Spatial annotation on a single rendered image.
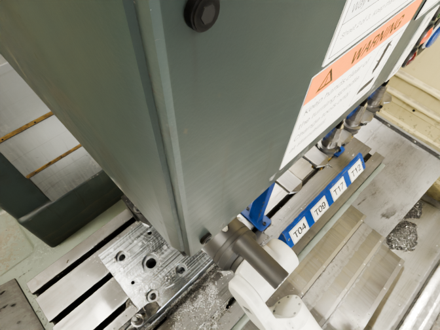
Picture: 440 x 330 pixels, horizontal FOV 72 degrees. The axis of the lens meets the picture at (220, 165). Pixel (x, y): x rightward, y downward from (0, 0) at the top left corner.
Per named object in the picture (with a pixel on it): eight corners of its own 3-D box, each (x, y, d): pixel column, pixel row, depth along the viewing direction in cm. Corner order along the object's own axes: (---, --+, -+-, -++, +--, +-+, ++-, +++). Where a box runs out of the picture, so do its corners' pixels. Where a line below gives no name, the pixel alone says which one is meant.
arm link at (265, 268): (249, 230, 63) (293, 271, 59) (211, 266, 59) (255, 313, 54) (257, 205, 54) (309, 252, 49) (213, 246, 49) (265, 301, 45)
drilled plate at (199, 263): (228, 249, 92) (228, 244, 88) (150, 324, 81) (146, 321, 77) (179, 200, 101) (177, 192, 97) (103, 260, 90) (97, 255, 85)
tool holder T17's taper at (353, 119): (347, 112, 86) (357, 94, 81) (362, 119, 85) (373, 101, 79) (341, 122, 84) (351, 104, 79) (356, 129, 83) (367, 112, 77)
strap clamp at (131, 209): (160, 232, 99) (153, 213, 86) (152, 239, 98) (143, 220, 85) (136, 205, 104) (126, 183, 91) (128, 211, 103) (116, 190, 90)
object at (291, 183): (306, 184, 75) (306, 183, 74) (292, 198, 73) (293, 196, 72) (283, 167, 77) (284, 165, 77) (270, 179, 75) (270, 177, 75)
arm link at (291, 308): (255, 246, 58) (292, 300, 59) (220, 280, 54) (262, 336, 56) (275, 251, 52) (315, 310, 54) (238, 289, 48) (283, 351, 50)
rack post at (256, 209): (272, 222, 102) (292, 177, 77) (260, 232, 100) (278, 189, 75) (249, 202, 106) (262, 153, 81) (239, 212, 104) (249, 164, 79)
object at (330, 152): (324, 135, 85) (327, 129, 83) (342, 148, 82) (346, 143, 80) (310, 146, 82) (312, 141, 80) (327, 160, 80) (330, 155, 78)
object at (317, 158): (331, 159, 79) (332, 158, 79) (319, 171, 77) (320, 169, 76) (310, 143, 82) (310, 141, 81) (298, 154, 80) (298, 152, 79)
